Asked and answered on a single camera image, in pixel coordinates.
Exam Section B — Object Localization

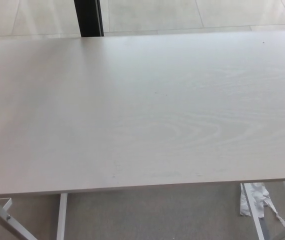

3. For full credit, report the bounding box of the black vertical pillar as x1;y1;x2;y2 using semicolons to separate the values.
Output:
73;0;105;38

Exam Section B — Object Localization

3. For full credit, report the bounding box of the white straight table leg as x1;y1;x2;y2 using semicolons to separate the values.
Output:
56;193;69;240

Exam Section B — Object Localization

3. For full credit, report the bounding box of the white crumpled paper scrap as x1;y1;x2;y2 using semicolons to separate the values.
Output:
239;182;285;228

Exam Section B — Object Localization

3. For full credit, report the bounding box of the white slanted table leg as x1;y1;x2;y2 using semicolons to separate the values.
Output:
240;183;265;240

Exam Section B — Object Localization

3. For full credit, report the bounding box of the white diagonal table brace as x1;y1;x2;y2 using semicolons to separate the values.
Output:
0;198;37;240

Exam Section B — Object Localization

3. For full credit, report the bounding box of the white metal bracket loop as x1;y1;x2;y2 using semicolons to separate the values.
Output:
0;197;13;214

